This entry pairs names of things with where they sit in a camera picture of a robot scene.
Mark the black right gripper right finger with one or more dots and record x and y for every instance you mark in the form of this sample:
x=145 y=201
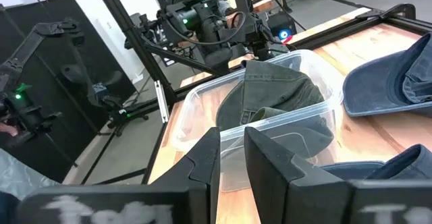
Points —
x=270 y=176

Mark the clear plastic container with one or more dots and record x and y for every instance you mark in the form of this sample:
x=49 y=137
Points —
x=195 y=116

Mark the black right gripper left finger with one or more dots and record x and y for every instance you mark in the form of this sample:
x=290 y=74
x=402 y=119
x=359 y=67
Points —
x=202 y=163

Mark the person's hand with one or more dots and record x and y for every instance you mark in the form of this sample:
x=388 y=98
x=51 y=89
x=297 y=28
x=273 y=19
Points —
x=7 y=129

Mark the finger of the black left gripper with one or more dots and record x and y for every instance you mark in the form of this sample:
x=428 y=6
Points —
x=279 y=48
x=261 y=53

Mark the dark green cap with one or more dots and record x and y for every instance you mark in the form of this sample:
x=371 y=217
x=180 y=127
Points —
x=276 y=89

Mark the black partition panel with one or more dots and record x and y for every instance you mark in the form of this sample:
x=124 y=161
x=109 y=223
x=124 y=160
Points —
x=50 y=92

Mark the blue denim cap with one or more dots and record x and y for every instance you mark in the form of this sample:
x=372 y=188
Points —
x=381 y=85
x=405 y=165

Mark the silver aluminium bar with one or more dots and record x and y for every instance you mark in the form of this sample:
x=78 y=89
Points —
x=162 y=102

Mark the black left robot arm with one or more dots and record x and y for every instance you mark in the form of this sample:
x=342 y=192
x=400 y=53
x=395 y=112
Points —
x=216 y=31

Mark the grey plastic sheet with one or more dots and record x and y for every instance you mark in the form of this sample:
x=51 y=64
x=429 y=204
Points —
x=23 y=176

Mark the black box with blue light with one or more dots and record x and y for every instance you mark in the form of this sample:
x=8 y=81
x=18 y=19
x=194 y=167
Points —
x=281 y=28

